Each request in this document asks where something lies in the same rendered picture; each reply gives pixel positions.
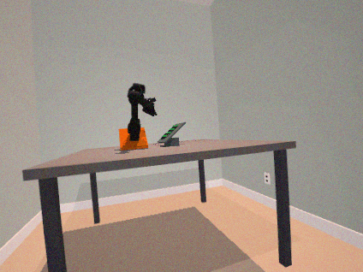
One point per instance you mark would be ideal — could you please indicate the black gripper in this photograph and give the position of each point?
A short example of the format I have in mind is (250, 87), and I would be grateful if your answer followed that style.
(148, 107)

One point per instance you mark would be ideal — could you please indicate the grey switch panel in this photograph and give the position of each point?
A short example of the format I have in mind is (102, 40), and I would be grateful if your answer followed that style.
(166, 138)

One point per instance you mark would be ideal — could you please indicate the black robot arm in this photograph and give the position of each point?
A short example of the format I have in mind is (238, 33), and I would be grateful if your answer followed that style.
(135, 95)

